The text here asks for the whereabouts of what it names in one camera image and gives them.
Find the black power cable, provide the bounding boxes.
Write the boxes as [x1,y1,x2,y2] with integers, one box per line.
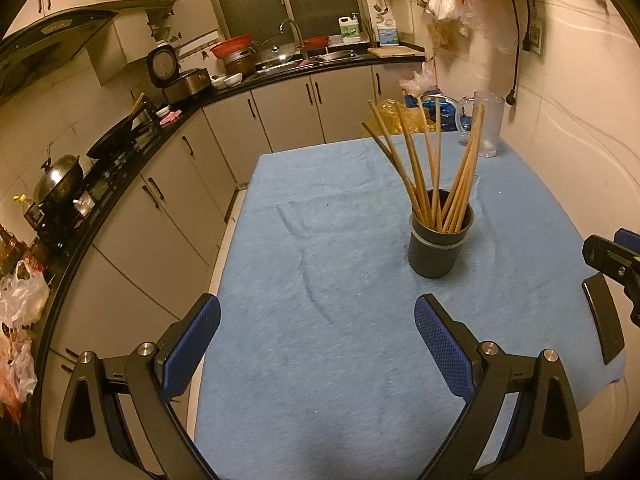
[504,0,534,108]

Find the range hood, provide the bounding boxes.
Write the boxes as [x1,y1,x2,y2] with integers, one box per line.
[1,9,116,103]

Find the blue towel mat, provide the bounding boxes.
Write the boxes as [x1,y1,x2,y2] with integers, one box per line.
[195,139,626,479]

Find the white detergent bottle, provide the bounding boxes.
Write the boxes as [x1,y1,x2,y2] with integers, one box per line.
[376,18,400,47]

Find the white plastic bag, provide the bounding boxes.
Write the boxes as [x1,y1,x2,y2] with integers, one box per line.
[1,260,49,328]

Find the glass pot lid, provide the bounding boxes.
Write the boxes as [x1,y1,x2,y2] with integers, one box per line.
[258,35,298,65]

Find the kitchen faucet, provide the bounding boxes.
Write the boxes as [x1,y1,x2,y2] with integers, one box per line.
[279,18,308,60]

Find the clear plastic measuring jug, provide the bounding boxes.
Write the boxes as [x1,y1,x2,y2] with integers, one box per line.
[457,90,506,158]

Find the yellow plastic bag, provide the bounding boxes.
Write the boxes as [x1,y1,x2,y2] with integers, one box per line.
[375,100,435,136]

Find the wooden cutting board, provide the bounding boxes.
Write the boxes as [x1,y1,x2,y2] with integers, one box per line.
[368,46,425,58]

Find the black frying pan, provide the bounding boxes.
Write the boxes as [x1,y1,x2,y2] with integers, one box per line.
[87,92,149,160]

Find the black utensil holder cup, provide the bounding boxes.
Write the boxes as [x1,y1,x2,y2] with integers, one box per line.
[408,205,474,278]

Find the green label bottle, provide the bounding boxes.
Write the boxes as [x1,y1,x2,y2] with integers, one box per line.
[337,13,361,44]

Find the black wok pot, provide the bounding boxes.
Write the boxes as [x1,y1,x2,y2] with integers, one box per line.
[34,155,84,205]

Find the red basin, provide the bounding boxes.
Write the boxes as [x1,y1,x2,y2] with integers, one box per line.
[210,34,253,60]

